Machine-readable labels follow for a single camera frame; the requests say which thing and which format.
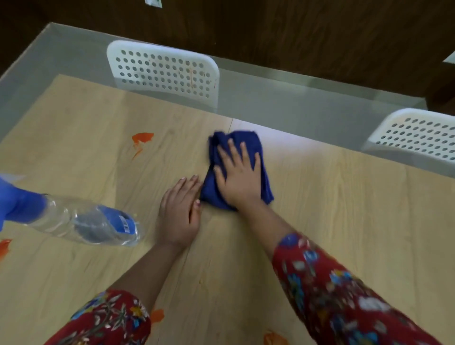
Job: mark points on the person's left forearm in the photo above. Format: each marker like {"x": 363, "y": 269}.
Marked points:
{"x": 142, "y": 277}

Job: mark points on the person's left thumb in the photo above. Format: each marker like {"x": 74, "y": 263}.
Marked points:
{"x": 196, "y": 212}

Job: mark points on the person's right hand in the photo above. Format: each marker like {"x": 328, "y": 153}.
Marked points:
{"x": 240, "y": 183}

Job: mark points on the person's right little finger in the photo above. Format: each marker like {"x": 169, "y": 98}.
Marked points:
{"x": 257, "y": 162}

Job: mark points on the clear spray bottle blue head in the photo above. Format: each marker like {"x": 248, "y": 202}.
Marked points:
{"x": 78, "y": 220}

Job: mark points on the person's right middle finger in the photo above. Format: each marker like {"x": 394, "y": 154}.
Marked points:
{"x": 233, "y": 151}

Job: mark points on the person's left middle finger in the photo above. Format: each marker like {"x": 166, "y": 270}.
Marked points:
{"x": 182, "y": 190}

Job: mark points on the person's left hand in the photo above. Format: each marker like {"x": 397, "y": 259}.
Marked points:
{"x": 176, "y": 220}

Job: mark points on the blue cleaning cloth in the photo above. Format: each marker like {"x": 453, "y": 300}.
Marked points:
{"x": 265, "y": 186}

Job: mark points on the white perforated plastic chair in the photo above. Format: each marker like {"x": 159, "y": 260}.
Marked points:
{"x": 163, "y": 71}
{"x": 412, "y": 137}

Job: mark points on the orange paint stain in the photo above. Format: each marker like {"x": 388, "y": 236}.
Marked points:
{"x": 143, "y": 138}

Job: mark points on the person's right thumb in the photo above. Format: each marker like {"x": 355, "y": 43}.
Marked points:
{"x": 219, "y": 176}

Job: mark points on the person's right forearm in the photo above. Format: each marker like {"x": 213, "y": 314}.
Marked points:
{"x": 320, "y": 280}

